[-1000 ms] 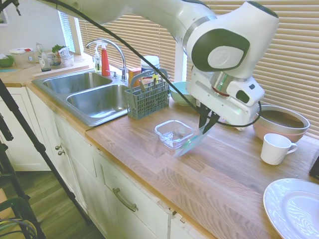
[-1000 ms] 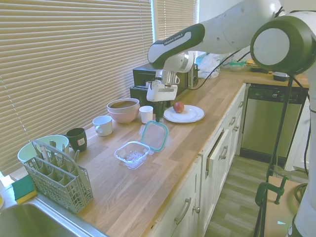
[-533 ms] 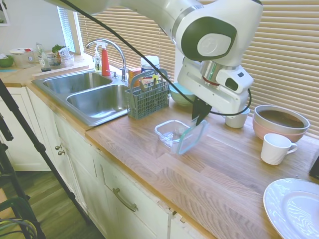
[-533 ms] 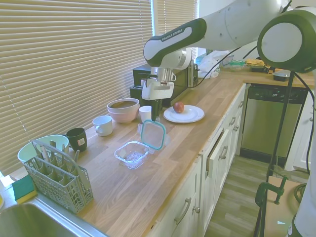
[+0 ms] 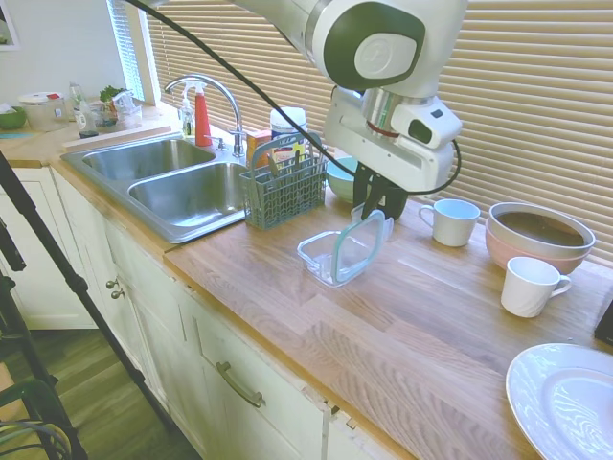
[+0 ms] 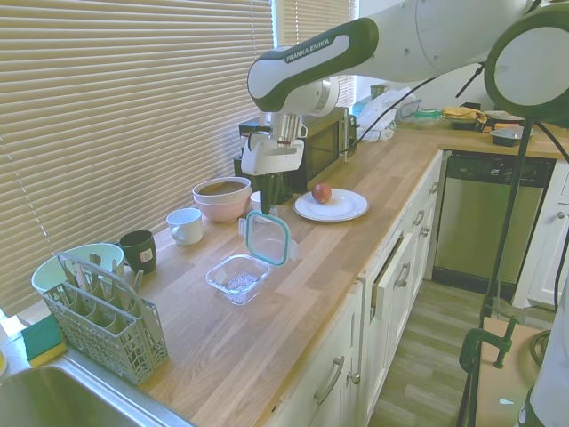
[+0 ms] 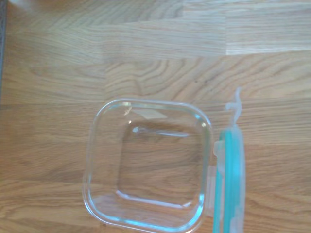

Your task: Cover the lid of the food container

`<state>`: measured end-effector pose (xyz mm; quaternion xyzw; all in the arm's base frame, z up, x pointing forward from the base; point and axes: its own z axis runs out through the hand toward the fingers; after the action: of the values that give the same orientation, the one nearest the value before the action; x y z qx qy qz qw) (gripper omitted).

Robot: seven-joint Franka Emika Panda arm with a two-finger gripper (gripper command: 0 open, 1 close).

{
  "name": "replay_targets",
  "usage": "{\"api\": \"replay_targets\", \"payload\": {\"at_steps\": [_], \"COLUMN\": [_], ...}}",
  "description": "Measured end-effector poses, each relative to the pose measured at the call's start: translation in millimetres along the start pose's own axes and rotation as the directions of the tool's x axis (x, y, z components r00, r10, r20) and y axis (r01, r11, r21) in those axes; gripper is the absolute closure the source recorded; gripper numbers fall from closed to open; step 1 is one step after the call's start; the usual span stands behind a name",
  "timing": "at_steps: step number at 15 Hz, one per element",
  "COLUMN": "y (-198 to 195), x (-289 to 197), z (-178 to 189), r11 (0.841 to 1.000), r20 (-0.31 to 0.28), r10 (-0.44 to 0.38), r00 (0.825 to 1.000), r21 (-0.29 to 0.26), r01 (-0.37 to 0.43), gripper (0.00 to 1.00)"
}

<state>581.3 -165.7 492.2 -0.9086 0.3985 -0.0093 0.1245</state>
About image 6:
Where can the metal cabinet knob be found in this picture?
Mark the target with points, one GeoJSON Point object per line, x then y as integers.
{"type": "Point", "coordinates": [355, 378]}

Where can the steel cutlery piece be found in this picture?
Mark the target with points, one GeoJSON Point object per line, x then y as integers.
{"type": "Point", "coordinates": [138, 280]}
{"type": "Point", "coordinates": [116, 269]}
{"type": "Point", "coordinates": [95, 262]}

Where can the black camera tripod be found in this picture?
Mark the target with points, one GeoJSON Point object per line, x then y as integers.
{"type": "Point", "coordinates": [487, 307]}

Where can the black cup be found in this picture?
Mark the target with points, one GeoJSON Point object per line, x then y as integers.
{"type": "Point", "coordinates": [138, 249]}

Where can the green clamp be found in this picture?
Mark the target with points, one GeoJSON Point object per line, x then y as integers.
{"type": "Point", "coordinates": [471, 347]}

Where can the red apple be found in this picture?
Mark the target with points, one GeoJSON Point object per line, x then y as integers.
{"type": "Point", "coordinates": [322, 193]}

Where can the grey plastic cutlery basket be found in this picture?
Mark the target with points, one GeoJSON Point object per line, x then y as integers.
{"type": "Point", "coordinates": [111, 347]}

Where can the wooden base board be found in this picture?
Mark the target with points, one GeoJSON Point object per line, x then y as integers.
{"type": "Point", "coordinates": [511, 391]}

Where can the wide white mug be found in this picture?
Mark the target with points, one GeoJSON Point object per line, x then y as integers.
{"type": "Point", "coordinates": [189, 227]}

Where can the white cabinet beside dishwasher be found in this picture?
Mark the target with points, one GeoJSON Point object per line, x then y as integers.
{"type": "Point", "coordinates": [547, 244]}

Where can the black food tray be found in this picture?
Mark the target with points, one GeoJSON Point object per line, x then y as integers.
{"type": "Point", "coordinates": [507, 137]}

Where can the clear container with dark lid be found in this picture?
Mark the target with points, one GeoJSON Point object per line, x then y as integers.
{"type": "Point", "coordinates": [409, 109]}

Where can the teal box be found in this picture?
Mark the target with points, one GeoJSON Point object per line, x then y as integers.
{"type": "Point", "coordinates": [361, 109]}

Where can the clear lid with teal seal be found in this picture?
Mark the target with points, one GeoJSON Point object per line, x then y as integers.
{"type": "Point", "coordinates": [266, 240]}

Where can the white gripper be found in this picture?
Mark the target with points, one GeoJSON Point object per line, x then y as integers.
{"type": "Point", "coordinates": [271, 160]}

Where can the stainless steel dishwasher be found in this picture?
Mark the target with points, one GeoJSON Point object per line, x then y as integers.
{"type": "Point", "coordinates": [471, 222]}

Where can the white plate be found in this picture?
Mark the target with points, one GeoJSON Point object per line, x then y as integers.
{"type": "Point", "coordinates": [347, 207]}

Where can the stainless steel sink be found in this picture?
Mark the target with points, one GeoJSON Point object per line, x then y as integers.
{"type": "Point", "coordinates": [66, 400]}

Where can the dark jar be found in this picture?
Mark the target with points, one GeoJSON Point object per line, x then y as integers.
{"type": "Point", "coordinates": [379, 91]}

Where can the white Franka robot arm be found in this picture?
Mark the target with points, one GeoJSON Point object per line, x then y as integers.
{"type": "Point", "coordinates": [400, 49]}

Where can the yellow cloth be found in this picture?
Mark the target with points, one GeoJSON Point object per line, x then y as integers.
{"type": "Point", "coordinates": [464, 113]}

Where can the tall white mug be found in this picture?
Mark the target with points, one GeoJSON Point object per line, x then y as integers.
{"type": "Point", "coordinates": [255, 201]}

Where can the pink bowl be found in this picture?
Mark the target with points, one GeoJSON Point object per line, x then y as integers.
{"type": "Point", "coordinates": [222, 212]}

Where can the wide beige window blind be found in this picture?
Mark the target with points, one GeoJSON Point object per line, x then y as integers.
{"type": "Point", "coordinates": [133, 111]}

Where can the white plastic bag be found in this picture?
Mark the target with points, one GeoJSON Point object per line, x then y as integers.
{"type": "Point", "coordinates": [378, 111]}

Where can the narrow beige window blind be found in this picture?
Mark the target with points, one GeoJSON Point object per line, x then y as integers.
{"type": "Point", "coordinates": [311, 22]}

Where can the yellow and green sponge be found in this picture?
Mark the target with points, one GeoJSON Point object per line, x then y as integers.
{"type": "Point", "coordinates": [42, 340]}

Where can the green-lidded glass bowl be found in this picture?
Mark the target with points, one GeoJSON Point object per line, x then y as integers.
{"type": "Point", "coordinates": [427, 116]}

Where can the mint green bowl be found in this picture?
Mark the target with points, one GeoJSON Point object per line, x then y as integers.
{"type": "Point", "coordinates": [49, 278]}

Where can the white base cabinet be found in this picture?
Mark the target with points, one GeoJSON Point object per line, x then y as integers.
{"type": "Point", "coordinates": [391, 311]}

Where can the clear glass food container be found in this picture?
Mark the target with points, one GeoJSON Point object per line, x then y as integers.
{"type": "Point", "coordinates": [238, 282]}

